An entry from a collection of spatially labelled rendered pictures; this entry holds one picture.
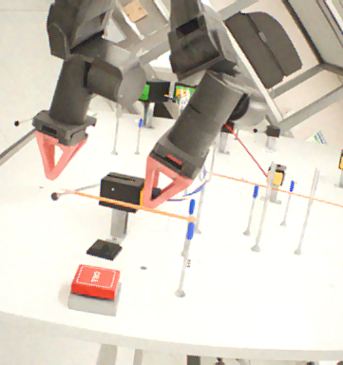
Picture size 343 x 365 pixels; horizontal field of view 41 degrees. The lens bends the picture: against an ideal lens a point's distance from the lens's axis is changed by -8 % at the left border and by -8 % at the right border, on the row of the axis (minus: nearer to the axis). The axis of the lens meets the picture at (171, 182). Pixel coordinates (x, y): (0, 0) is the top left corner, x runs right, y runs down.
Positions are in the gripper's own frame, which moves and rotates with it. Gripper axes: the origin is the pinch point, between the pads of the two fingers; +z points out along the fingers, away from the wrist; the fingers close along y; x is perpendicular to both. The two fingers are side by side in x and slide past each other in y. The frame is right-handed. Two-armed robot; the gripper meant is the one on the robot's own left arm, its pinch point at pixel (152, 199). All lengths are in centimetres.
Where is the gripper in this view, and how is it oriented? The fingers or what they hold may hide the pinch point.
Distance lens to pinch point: 69.5
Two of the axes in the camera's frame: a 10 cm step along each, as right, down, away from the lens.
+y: 1.9, -3.0, 9.3
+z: -5.0, 7.9, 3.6
